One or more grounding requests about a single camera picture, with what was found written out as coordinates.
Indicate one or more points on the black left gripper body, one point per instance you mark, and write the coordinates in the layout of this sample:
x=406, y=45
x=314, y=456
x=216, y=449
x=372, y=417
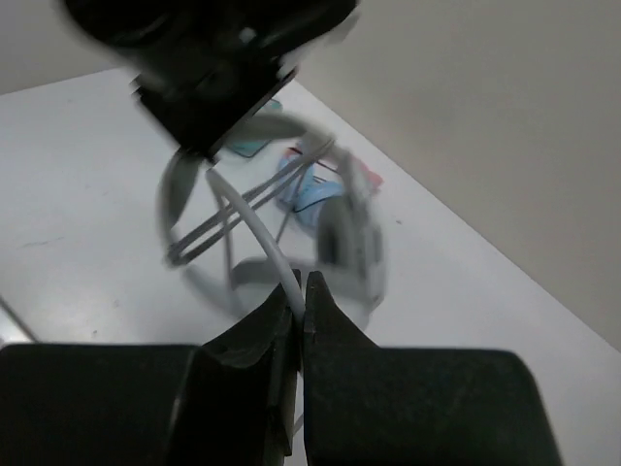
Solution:
x=205, y=66

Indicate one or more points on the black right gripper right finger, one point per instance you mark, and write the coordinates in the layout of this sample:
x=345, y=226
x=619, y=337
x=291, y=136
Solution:
x=369, y=405

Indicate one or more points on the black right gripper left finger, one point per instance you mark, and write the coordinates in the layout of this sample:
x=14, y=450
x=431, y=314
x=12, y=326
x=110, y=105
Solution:
x=230, y=401

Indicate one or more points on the white grey headphones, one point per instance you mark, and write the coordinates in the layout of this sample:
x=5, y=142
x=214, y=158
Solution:
x=213, y=234

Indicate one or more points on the teal white headphones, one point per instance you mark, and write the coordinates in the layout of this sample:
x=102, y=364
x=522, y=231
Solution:
x=248, y=149

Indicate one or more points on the blue pink cat headphones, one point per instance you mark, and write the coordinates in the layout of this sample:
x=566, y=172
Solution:
x=307, y=194

